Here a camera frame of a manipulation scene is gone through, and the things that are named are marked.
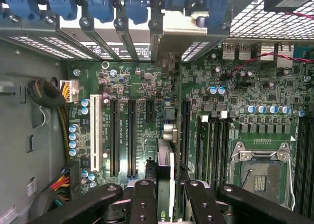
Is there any black RAM slot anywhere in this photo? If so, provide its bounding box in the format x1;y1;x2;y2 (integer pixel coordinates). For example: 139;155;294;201
210;115;220;185
220;111;232;185

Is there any CPU socket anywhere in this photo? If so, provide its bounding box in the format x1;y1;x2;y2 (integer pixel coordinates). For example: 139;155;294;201
229;140;296;210

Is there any black long expansion slot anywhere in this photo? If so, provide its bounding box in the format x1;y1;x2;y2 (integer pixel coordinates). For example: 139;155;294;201
127;98;138;179
181;100;191;161
109;98;121;177

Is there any white expansion slot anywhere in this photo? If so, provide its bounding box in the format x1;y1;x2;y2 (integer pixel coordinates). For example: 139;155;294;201
89;93;103;172

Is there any black short expansion slot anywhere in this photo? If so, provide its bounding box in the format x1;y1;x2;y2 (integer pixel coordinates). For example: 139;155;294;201
146;100;156;123

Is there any green motherboard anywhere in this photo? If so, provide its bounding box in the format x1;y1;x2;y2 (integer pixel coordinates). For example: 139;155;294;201
60;43;314;211

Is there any white power connector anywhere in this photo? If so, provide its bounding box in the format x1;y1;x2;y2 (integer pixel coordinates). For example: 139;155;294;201
59;79;79;104

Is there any coloured power wire bundle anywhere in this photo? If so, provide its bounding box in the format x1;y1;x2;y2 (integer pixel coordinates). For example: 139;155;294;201
48;167;74;207

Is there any black sleeved cable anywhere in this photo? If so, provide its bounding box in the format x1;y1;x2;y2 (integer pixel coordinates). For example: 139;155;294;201
26;78;71;166

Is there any red black twisted wire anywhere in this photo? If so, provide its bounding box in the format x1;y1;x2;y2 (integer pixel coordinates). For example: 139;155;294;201
232;9;314;71

